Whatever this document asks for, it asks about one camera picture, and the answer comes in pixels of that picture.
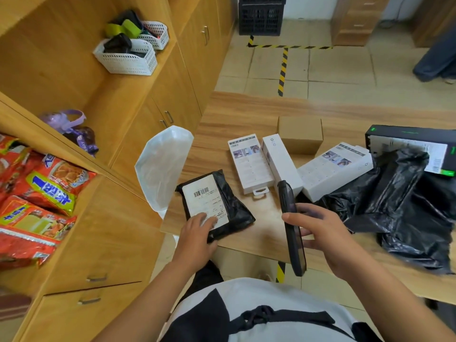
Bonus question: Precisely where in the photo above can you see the person's right hand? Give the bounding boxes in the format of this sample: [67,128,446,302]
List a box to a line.
[281,202,361,283]

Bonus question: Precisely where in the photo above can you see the person's left hand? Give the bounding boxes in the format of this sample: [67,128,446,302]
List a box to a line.
[172,212,219,275]

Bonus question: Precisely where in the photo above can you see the black labelled parcel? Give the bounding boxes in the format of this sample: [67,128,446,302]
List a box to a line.
[175,170,257,243]

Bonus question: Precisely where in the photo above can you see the black handheld scanner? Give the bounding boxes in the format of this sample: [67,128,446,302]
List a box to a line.
[277,180,308,277]

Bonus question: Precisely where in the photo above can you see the white product box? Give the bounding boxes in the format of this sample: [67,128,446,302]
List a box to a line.
[228,133,276,199]
[262,133,304,198]
[296,141,374,203]

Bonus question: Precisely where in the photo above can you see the pile of black poly bags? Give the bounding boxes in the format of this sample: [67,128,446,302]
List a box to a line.
[315,147,456,275]

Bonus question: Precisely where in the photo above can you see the white woven sack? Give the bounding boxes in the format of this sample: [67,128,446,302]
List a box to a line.
[134,125,195,220]

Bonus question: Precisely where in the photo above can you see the plain cardboard box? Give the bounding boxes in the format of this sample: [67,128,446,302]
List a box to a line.
[277,116,324,156]

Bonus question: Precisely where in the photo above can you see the black box green marks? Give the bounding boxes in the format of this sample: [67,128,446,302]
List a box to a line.
[365,124,456,178]

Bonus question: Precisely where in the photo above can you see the person's right forearm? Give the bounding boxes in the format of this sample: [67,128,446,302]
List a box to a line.
[336,252,456,342]

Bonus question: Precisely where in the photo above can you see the person's left forearm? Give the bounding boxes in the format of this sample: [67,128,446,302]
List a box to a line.
[92,261,204,342]

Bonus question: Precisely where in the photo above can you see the person's black trousers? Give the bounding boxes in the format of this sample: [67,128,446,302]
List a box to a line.
[178,259,225,307]

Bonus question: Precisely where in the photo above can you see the person's white black shirt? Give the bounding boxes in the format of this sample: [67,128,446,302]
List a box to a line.
[158,277,384,342]

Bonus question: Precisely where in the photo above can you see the pile of red snack packets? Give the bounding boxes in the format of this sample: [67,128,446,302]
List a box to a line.
[0,133,97,272]

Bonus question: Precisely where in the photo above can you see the long yellow black hazard tape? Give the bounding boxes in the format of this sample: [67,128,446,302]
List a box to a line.
[247,34,334,98]

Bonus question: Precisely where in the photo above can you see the purple plastic toy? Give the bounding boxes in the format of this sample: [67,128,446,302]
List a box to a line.
[39,109,87,135]

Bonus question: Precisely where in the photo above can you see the cardboard carton maroon stripe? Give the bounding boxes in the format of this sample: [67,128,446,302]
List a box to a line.
[0,290,33,322]

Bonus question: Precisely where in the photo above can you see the white plastic basket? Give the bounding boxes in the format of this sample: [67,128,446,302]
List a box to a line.
[137,20,170,51]
[93,38,158,76]

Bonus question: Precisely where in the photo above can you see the black pouch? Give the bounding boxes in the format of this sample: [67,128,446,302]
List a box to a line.
[103,33,133,54]

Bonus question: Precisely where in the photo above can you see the wooden drawer cabinet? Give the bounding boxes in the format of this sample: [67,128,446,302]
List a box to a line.
[330,0,391,47]

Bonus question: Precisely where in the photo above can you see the yellow green fabric roll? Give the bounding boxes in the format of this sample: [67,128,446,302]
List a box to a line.
[104,23,124,39]
[121,19,143,39]

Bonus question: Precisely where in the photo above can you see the yellow wooden cabinet unit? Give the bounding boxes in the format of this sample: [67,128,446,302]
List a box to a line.
[0,0,238,342]

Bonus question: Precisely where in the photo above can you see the black plastic crate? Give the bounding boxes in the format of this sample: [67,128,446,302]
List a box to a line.
[237,0,287,37]

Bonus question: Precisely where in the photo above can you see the black fabric item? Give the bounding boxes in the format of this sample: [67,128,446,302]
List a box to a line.
[111,9,144,29]

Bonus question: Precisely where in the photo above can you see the plain wooden cabinet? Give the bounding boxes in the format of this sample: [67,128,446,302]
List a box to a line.
[411,0,456,48]

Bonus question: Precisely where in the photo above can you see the black chest strap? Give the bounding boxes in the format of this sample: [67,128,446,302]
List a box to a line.
[228,304,355,340]

